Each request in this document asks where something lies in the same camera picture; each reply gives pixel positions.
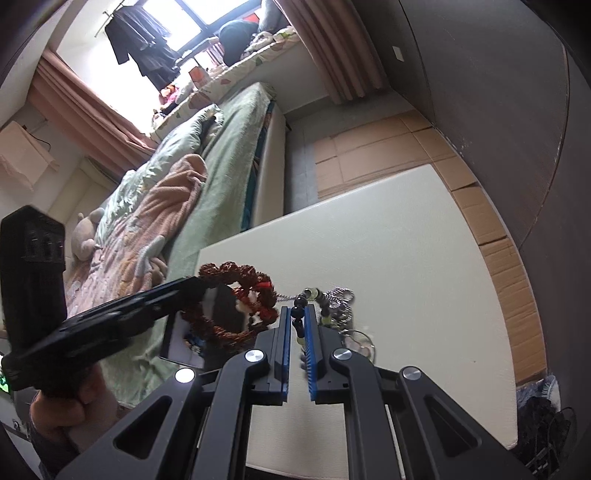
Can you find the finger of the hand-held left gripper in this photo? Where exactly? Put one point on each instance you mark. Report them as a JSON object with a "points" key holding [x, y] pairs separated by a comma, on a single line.
{"points": [[138, 309]]}

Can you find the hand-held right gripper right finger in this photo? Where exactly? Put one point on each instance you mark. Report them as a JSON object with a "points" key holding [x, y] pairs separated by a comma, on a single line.
{"points": [[310, 364]]}

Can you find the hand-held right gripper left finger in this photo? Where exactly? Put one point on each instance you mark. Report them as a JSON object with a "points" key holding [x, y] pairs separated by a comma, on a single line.
{"points": [[286, 350]]}

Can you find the black mirrored jewelry box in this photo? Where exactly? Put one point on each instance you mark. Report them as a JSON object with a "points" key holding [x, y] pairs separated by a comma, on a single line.
{"points": [[221, 304]]}

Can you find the person's left forearm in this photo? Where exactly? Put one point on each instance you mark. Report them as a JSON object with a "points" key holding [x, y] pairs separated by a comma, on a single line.
{"points": [[46, 454]]}

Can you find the person's left hand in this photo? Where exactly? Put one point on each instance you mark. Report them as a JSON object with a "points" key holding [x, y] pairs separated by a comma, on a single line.
{"points": [[87, 410]]}

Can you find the clear glass bangle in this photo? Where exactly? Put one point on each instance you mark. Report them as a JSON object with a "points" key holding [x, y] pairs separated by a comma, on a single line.
{"points": [[358, 344]]}

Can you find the beige plush toy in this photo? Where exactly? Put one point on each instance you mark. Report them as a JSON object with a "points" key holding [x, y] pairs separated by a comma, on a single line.
{"points": [[85, 235]]}

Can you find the pink fleece blanket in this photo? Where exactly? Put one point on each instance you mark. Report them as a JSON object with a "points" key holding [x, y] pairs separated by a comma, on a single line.
{"points": [[171, 198]]}

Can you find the air conditioner with pink cover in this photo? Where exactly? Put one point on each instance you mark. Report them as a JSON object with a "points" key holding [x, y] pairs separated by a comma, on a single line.
{"points": [[23, 152]]}

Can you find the green quilt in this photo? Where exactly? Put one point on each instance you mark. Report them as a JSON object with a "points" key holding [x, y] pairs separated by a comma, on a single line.
{"points": [[231, 152]]}

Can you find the pink curtain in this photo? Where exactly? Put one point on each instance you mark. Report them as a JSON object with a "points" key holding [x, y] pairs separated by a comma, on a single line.
{"points": [[337, 46], [87, 110]]}

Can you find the bed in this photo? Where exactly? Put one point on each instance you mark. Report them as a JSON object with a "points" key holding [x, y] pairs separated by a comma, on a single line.
{"points": [[272, 157]]}

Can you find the flattened cardboard sheets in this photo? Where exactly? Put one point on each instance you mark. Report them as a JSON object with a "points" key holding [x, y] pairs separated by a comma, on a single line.
{"points": [[369, 147]]}

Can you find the striped cloth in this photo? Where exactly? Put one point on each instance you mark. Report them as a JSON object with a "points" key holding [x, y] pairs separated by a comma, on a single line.
{"points": [[538, 390]]}

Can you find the orange box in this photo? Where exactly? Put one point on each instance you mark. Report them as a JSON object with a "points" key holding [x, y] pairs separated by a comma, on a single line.
{"points": [[197, 74]]}

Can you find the black electric fan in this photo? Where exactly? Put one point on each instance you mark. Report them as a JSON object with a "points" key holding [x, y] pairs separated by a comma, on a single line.
{"points": [[551, 438]]}

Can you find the patterned window seat cushion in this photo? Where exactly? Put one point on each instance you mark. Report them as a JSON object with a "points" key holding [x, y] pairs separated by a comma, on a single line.
{"points": [[240, 69]]}

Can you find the hanging dark clothes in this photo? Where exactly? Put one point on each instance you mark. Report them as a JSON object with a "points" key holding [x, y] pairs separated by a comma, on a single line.
{"points": [[143, 41]]}

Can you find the dark blue pillow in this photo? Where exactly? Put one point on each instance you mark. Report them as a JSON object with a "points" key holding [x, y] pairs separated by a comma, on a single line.
{"points": [[235, 41]]}

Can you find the white wall switch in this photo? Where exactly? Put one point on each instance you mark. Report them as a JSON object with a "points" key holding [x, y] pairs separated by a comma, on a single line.
{"points": [[398, 53]]}

